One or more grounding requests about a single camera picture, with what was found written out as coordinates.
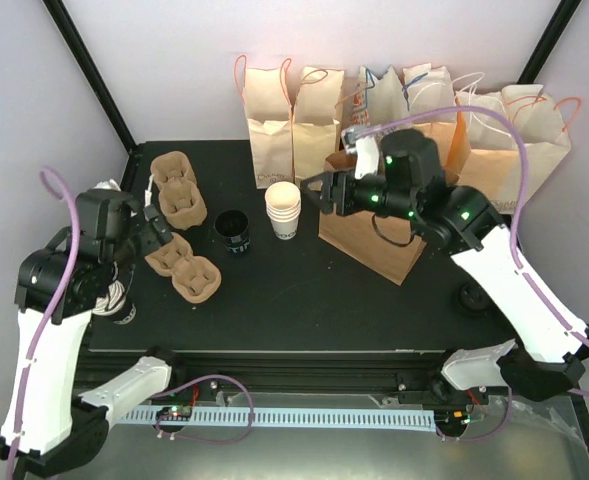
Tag tilted paper cup stack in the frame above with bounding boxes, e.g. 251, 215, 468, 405
92, 280, 136, 325

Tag orange white paper bag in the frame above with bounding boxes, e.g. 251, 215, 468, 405
403, 63, 457, 166

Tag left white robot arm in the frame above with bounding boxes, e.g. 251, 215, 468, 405
0, 189, 189, 479

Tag white cream logo bag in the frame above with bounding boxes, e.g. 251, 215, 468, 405
488, 83, 584, 216

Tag stacked pulp cup carriers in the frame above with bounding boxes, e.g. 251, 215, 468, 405
150, 151, 207, 230

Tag black cup lid stack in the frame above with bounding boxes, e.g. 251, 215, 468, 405
454, 282, 491, 316

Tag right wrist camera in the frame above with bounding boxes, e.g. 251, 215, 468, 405
341, 125, 380, 180

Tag cup of white stirrers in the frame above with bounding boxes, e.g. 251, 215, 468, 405
95, 175, 154, 207

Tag black paper cup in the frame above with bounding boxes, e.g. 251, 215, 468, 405
214, 209, 250, 255

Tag blue patterned paper bag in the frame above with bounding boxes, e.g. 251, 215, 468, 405
347, 66, 409, 126

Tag brown kraft paper bag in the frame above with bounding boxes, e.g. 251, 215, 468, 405
318, 150, 426, 286

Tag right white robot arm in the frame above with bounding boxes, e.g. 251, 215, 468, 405
300, 129, 589, 403

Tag cream paper bag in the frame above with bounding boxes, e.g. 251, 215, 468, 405
292, 67, 345, 184

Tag white slotted cable duct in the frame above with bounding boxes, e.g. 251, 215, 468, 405
119, 405, 436, 433

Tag white paper cup stack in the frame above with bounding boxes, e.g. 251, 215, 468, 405
264, 181, 301, 240

